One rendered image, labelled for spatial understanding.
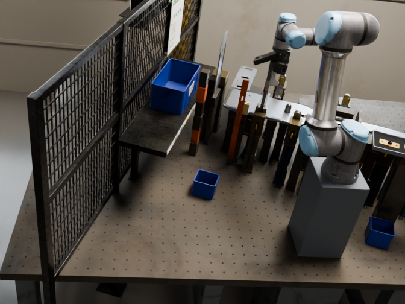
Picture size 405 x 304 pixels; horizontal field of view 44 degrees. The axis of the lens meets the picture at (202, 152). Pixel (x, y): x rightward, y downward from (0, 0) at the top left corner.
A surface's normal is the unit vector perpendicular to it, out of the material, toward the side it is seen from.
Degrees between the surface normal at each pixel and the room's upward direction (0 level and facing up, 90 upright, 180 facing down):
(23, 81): 90
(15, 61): 90
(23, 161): 0
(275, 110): 0
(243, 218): 0
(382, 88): 90
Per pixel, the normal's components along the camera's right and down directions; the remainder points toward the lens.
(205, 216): 0.13, -0.80
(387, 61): 0.07, 0.59
